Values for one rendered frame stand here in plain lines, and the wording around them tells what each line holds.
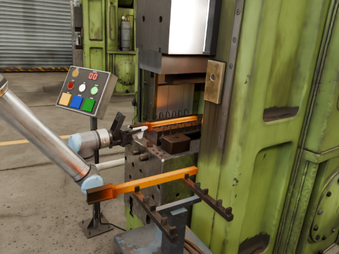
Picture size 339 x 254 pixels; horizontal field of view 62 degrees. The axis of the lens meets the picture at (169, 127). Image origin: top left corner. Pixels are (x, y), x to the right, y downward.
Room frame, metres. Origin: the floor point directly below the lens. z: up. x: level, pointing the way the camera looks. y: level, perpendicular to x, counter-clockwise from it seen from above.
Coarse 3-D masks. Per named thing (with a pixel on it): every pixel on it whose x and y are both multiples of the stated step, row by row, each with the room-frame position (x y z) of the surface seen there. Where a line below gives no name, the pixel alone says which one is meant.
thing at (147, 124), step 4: (188, 116) 1.51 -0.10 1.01; (192, 116) 1.52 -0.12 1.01; (164, 120) 1.41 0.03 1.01; (168, 120) 1.42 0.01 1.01; (172, 120) 1.42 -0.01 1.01; (176, 120) 1.43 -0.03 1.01; (180, 120) 1.44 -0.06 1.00; (184, 120) 1.46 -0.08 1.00; (136, 124) 1.31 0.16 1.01; (140, 124) 1.31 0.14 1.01; (144, 124) 1.32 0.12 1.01; (148, 124) 1.33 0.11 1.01; (152, 124) 1.34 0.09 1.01; (156, 124) 1.36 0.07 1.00; (160, 124) 1.37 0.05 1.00; (132, 128) 1.28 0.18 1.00; (148, 128) 1.32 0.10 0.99
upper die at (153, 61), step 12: (144, 60) 1.41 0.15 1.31; (156, 60) 1.32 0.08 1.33; (168, 60) 1.31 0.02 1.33; (180, 60) 1.35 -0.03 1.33; (192, 60) 1.39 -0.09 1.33; (204, 60) 1.44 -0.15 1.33; (156, 72) 1.31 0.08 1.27; (168, 72) 1.31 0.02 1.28; (180, 72) 1.35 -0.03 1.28; (192, 72) 1.40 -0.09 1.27; (204, 72) 1.44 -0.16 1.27
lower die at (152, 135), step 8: (152, 120) 1.49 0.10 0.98; (160, 120) 1.47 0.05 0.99; (192, 120) 1.48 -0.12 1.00; (152, 128) 1.33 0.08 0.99; (160, 128) 1.34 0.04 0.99; (168, 128) 1.35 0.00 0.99; (176, 128) 1.35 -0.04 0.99; (192, 128) 1.42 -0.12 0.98; (200, 128) 1.45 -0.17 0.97; (144, 136) 1.38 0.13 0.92; (152, 136) 1.32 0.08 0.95; (160, 136) 1.30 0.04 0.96; (192, 136) 1.42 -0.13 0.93; (200, 136) 1.45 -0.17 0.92; (160, 144) 1.30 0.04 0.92
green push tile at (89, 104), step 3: (87, 99) 1.63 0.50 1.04; (90, 99) 1.62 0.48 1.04; (84, 102) 1.63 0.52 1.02; (87, 102) 1.62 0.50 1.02; (90, 102) 1.61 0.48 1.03; (93, 102) 1.60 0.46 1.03; (84, 105) 1.61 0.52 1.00; (87, 105) 1.60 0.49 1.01; (90, 105) 1.60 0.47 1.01; (93, 105) 1.59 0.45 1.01; (84, 108) 1.60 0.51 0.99; (87, 108) 1.59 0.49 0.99; (90, 108) 1.58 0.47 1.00; (90, 111) 1.57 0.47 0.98
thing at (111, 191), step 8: (184, 168) 1.00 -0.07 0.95; (192, 168) 1.01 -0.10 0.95; (152, 176) 0.92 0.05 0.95; (160, 176) 0.92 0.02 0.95; (168, 176) 0.93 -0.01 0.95; (176, 176) 0.95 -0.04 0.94; (112, 184) 0.83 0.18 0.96; (120, 184) 0.85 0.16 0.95; (128, 184) 0.85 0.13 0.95; (136, 184) 0.86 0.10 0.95; (144, 184) 0.87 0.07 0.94; (152, 184) 0.89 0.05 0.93; (88, 192) 0.77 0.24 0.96; (96, 192) 0.78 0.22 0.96; (104, 192) 0.80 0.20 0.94; (112, 192) 0.81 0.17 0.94; (120, 192) 0.82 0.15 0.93; (88, 200) 0.77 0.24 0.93; (96, 200) 0.79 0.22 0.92; (104, 200) 0.79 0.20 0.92
